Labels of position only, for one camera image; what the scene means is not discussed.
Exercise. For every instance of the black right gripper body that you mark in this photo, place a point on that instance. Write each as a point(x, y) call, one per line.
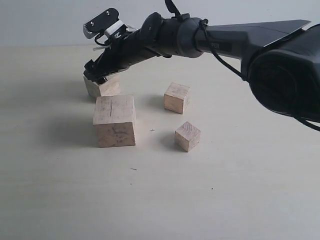
point(130, 49)

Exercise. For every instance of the second largest wooden cube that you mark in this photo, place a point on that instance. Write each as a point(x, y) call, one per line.
point(109, 88)

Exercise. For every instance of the medium small wooden cube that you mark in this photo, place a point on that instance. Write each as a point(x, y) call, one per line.
point(176, 97)

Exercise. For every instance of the smallest wooden cube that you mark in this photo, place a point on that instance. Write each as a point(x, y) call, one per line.
point(187, 136)

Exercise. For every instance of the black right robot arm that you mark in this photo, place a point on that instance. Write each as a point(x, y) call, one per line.
point(280, 60)

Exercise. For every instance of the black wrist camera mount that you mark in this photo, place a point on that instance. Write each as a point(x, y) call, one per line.
point(107, 22)

